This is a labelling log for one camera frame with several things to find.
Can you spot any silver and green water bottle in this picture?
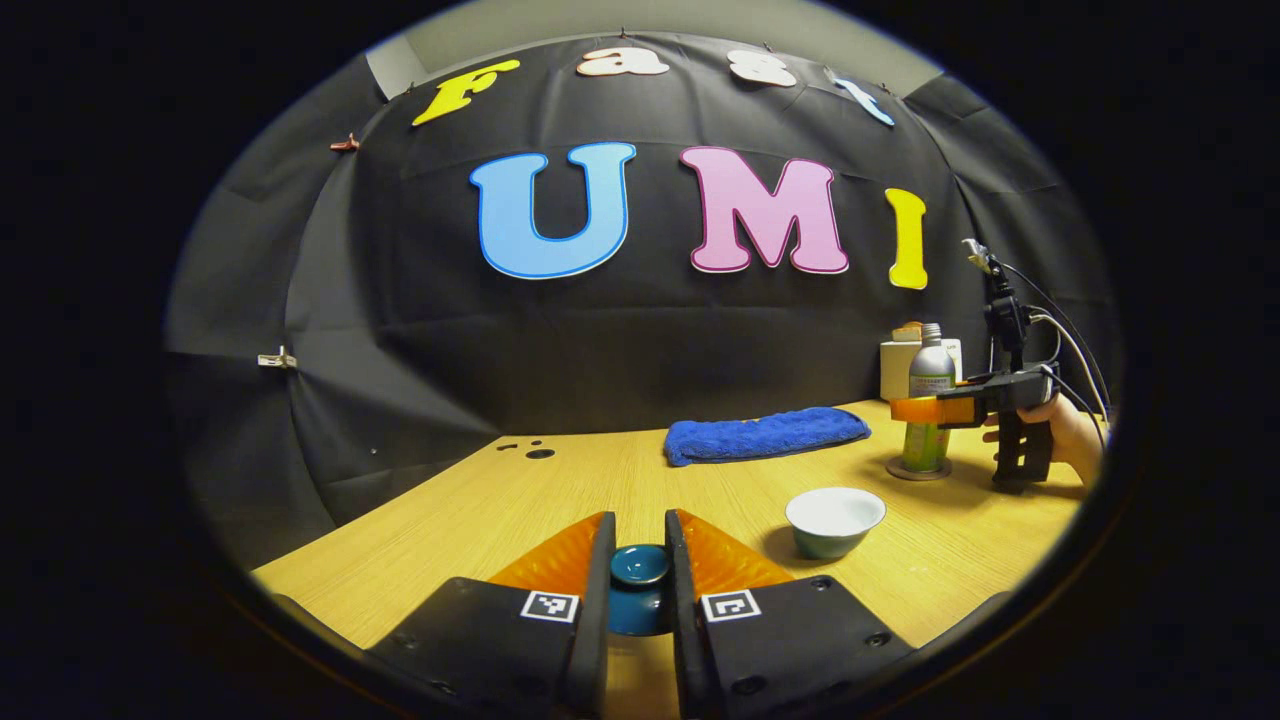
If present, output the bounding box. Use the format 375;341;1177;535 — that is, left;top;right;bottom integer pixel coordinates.
901;322;956;474

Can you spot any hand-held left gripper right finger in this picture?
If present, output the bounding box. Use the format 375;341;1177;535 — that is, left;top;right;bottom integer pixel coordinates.
665;509;916;720

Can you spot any blue teacup lid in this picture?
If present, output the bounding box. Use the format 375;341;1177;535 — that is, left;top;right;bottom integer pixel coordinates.
607;544;673;637

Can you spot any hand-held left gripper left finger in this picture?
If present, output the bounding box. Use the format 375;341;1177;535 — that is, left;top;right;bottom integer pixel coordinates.
365;511;618;720

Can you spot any blue towel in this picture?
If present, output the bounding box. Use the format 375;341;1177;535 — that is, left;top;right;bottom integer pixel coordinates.
664;406;872;468

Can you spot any black backdrop cloth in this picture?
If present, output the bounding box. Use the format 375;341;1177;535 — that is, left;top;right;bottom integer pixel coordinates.
165;32;1121;571

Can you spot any white and green teacup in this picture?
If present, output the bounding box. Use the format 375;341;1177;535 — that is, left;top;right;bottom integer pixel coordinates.
785;487;888;560

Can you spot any white toaster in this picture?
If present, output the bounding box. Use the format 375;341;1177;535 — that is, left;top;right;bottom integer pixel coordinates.
880;338;963;403

